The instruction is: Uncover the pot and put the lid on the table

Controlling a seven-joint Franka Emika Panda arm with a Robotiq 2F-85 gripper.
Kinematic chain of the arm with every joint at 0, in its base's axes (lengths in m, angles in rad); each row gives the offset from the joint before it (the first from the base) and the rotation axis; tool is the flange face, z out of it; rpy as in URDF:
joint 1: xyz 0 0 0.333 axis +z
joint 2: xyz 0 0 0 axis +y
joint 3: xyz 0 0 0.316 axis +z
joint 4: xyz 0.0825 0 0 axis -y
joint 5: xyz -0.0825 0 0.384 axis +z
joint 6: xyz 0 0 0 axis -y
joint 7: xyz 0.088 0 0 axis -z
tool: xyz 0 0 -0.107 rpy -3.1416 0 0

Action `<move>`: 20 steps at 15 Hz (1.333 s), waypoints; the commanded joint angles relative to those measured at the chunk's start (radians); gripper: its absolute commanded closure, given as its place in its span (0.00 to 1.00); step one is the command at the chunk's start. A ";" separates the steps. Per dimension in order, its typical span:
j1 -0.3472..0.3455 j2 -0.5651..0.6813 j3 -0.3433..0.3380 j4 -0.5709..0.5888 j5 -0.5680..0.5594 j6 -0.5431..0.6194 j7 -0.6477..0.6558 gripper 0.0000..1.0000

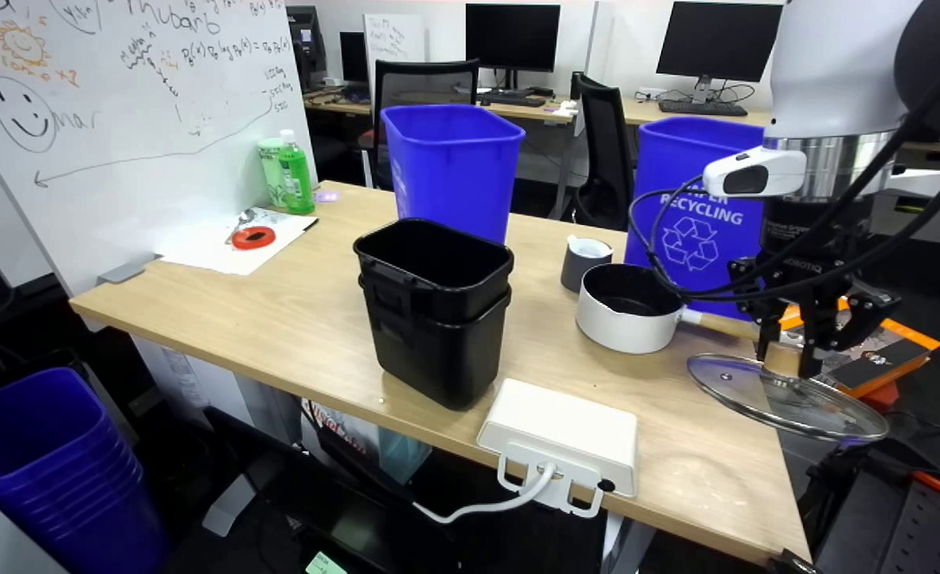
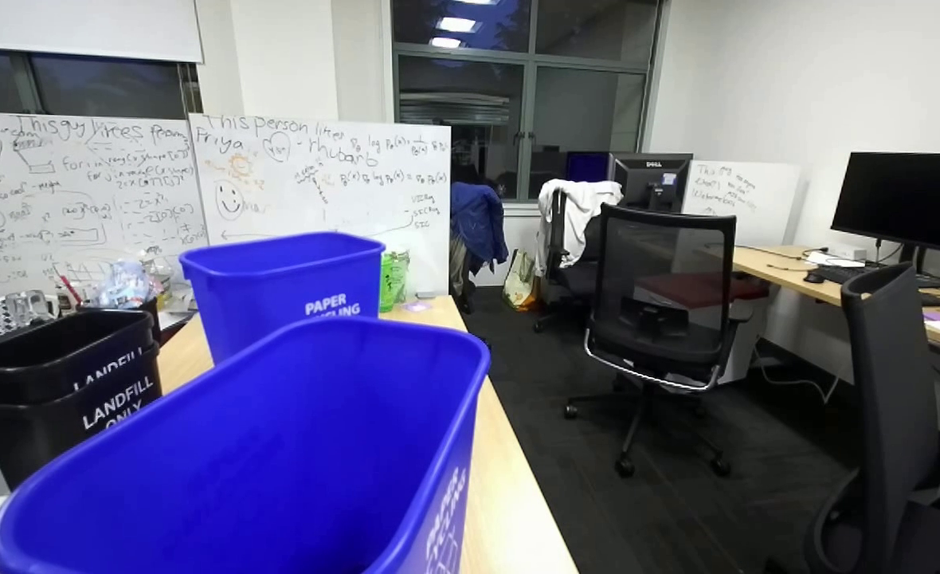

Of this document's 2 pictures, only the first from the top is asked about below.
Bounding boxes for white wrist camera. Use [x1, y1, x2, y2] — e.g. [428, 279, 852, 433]
[701, 147, 806, 199]

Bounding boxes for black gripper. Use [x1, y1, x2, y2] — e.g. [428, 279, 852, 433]
[744, 267, 897, 379]

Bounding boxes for orange tape roll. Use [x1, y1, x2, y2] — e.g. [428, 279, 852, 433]
[229, 227, 277, 251]

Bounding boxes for stacked black bins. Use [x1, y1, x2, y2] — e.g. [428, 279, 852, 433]
[353, 220, 513, 411]

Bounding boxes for right computer monitor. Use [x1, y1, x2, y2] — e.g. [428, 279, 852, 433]
[656, 0, 779, 118]

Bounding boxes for left computer monitor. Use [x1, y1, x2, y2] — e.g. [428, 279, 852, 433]
[465, 3, 562, 86]

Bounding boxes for black office chair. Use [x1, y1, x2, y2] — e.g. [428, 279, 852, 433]
[574, 75, 633, 229]
[361, 60, 479, 188]

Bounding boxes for whiteboard with drawings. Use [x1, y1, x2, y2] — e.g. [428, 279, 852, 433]
[0, 0, 306, 294]

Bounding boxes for white power box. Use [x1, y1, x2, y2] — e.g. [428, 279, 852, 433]
[475, 379, 637, 498]

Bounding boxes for round glass pot lid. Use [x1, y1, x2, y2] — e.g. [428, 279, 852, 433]
[686, 353, 888, 446]

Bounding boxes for computer monitor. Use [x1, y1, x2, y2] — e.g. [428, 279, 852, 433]
[465, 3, 562, 86]
[656, 0, 779, 118]

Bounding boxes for white pot with wooden handle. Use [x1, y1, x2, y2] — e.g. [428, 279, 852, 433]
[576, 265, 752, 353]

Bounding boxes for orange and black book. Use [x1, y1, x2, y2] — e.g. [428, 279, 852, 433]
[767, 306, 940, 411]

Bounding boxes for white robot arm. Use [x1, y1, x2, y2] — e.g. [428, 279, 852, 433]
[750, 0, 940, 378]

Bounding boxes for white paper sheet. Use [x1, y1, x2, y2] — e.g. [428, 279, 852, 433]
[159, 208, 316, 276]

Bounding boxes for stack of blue bins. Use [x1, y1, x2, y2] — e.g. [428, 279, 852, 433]
[0, 367, 170, 574]

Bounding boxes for green soap bottle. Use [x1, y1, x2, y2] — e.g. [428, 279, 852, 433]
[258, 132, 316, 214]

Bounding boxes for blue bin on table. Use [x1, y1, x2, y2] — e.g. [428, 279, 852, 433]
[381, 105, 527, 242]

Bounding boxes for small grey cup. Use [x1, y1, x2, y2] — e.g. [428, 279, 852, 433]
[562, 235, 610, 294]

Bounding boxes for white cable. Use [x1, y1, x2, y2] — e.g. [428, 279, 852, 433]
[412, 455, 609, 529]

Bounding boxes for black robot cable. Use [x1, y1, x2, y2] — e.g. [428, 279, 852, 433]
[625, 29, 940, 304]

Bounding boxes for blue recycling bin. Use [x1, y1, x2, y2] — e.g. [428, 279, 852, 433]
[625, 118, 764, 289]

